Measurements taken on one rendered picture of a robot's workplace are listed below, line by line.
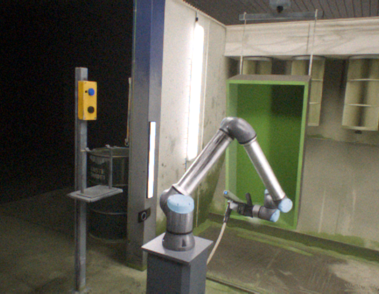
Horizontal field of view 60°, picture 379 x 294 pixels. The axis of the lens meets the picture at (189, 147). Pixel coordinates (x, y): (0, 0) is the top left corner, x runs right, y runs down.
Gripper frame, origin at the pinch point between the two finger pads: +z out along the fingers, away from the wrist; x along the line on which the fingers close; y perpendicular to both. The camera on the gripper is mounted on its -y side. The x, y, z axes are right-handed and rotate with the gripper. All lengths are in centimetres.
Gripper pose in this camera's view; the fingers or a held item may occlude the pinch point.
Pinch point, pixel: (230, 201)
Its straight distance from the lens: 249.0
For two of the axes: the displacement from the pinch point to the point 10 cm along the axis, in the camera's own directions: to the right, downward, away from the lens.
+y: -3.3, 9.0, -2.7
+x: 4.9, 4.1, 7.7
